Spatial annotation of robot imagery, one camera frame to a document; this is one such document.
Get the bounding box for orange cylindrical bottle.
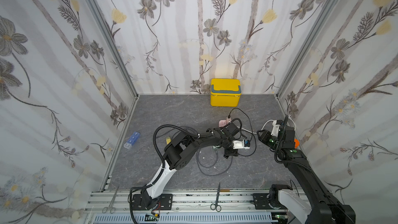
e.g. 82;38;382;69
294;139;300;148

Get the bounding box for silver surgical scissors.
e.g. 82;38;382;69
102;186;119;214

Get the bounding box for blue transparent plastic case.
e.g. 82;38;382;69
123;132;141;149

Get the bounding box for yellow storage box grey handle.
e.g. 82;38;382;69
210;78;242;107

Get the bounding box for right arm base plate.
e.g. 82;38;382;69
252;193;280;210

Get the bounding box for white slotted cable duct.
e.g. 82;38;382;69
93;212;278;224

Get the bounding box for pink power strip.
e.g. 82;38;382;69
218;119;229;128

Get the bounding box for black handled scissors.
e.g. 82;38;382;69
210;183;222;212

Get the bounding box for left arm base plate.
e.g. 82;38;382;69
129;193;173;211

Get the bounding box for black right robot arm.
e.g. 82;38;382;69
257;116;356;224

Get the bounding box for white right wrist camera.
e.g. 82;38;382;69
271;120;283;137

